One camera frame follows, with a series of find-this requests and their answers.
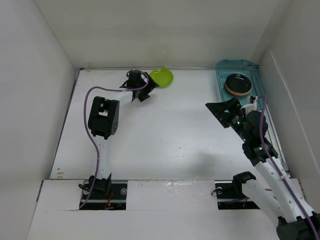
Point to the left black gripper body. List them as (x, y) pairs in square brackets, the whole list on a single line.
[(142, 84)]

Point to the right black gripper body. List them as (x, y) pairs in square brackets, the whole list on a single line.
[(234, 118)]

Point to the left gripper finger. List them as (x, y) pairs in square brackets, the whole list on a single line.
[(151, 84), (142, 94)]

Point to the green plate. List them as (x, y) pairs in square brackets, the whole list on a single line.
[(162, 76)]

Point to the cream plate small flowers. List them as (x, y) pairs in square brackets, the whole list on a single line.
[(236, 94)]

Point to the black plate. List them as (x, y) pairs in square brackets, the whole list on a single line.
[(238, 83)]

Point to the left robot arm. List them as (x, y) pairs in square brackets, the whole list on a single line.
[(103, 121)]

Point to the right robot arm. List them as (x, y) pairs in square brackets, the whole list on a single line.
[(293, 217)]

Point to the teal transparent plastic bin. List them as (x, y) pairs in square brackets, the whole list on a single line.
[(226, 67)]

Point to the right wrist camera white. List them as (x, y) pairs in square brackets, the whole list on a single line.
[(251, 104)]

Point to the metal rail right side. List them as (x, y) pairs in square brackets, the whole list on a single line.
[(272, 136)]

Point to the metal rail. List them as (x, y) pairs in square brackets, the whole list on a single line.
[(165, 195), (272, 136)]

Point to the metal rail front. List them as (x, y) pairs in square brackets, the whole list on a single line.
[(165, 195)]

